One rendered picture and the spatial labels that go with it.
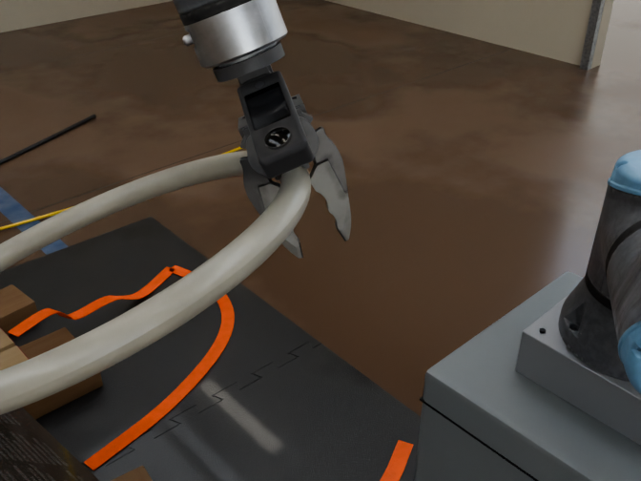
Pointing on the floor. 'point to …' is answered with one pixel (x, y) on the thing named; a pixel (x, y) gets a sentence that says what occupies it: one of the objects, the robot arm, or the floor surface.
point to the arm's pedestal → (512, 414)
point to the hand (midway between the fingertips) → (320, 240)
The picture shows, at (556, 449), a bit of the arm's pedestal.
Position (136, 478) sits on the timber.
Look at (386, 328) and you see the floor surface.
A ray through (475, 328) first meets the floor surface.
